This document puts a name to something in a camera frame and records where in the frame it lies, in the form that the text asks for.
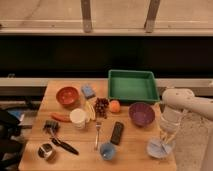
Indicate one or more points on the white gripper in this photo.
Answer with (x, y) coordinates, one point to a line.
(169, 122)

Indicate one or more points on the light blue towel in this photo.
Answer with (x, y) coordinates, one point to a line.
(159, 149)

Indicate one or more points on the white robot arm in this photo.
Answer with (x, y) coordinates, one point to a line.
(178, 101)

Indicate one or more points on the purple bowl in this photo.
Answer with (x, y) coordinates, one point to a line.
(141, 114)

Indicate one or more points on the black remote control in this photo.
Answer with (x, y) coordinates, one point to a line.
(117, 133)

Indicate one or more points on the orange fruit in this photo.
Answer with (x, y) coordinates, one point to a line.
(114, 106)

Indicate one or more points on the blue cup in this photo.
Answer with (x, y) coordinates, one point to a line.
(107, 151)

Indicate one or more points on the green plastic tray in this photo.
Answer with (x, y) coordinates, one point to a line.
(132, 86)

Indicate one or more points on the dark red grapes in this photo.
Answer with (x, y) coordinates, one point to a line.
(100, 107)

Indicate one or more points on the yellow banana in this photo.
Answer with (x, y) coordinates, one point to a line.
(90, 109)

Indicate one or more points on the blue sponge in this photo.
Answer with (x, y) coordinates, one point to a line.
(87, 91)

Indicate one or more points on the white mug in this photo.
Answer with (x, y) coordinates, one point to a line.
(79, 118)

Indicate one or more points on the orange carrot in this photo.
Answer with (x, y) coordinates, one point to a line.
(59, 117)

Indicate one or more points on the red bowl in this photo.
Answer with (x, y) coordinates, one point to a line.
(67, 96)

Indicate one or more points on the black binder clip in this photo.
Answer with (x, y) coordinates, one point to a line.
(51, 126)

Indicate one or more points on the small metal tin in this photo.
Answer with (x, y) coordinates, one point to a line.
(46, 151)

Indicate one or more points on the black bag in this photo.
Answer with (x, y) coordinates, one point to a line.
(9, 149)

